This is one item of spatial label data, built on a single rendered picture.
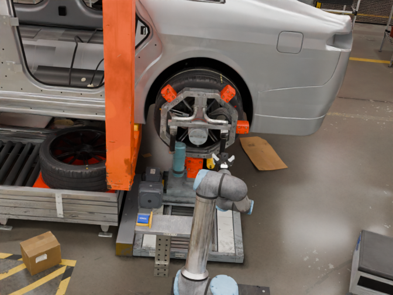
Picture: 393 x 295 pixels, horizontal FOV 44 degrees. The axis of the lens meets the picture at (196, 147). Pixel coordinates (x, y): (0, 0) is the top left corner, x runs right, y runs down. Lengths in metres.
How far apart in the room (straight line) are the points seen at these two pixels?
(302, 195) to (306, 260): 0.79
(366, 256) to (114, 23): 2.18
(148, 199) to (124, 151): 0.55
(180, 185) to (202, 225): 1.40
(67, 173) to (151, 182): 0.61
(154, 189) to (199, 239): 1.08
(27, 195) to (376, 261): 2.44
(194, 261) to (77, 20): 3.31
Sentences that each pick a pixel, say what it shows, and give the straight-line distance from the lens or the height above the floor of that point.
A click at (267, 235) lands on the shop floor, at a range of 3.91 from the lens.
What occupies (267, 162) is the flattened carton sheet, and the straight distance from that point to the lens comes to 4.70.
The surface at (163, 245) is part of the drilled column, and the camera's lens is 3.27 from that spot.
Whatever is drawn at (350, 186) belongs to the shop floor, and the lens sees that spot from 4.67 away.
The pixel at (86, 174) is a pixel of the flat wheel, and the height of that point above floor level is 0.48.
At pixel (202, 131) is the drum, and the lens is 3.30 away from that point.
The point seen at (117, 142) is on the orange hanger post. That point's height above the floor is 0.91.
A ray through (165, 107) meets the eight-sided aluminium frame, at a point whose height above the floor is 0.98.
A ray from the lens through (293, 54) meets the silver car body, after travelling 3.42.
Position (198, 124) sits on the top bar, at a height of 0.97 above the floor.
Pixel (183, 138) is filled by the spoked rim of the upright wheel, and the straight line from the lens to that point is 3.63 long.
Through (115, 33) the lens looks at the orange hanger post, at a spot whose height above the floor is 1.62.
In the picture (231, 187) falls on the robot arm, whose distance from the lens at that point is 2.43.
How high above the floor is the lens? 2.60
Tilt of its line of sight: 33 degrees down
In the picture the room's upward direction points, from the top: 5 degrees clockwise
